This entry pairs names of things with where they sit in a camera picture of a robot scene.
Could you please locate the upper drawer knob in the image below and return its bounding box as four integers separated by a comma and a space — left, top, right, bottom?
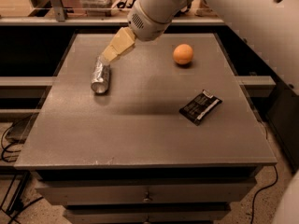
143, 192, 152, 203

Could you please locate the grey drawer cabinet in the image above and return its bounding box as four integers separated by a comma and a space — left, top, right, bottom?
16, 34, 276, 224

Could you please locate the black floor cable right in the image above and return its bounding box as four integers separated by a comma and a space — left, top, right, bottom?
249, 164, 278, 224

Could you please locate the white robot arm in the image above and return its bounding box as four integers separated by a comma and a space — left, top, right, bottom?
101, 0, 299, 156

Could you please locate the grey metal shelf rail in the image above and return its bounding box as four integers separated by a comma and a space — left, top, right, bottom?
0, 0, 225, 27

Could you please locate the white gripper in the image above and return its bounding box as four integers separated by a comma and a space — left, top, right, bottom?
101, 0, 187, 63

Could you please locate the orange ball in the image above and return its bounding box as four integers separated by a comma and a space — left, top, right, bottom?
173, 44, 193, 65

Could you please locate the black snack packet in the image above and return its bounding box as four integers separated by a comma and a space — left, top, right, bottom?
179, 90, 222, 126

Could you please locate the silver redbull can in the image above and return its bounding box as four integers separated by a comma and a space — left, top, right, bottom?
91, 56, 110, 94

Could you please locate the black floor cables left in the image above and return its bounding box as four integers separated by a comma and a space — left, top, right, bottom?
0, 115, 43, 224

